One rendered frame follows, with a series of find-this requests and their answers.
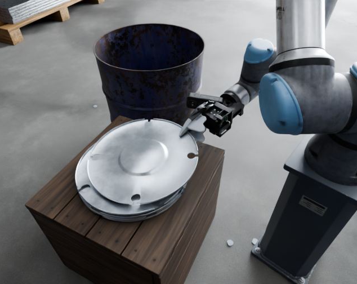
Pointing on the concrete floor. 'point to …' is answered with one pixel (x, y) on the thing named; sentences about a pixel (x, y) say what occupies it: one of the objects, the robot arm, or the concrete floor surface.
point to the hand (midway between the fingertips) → (181, 133)
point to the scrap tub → (150, 70)
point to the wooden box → (71, 235)
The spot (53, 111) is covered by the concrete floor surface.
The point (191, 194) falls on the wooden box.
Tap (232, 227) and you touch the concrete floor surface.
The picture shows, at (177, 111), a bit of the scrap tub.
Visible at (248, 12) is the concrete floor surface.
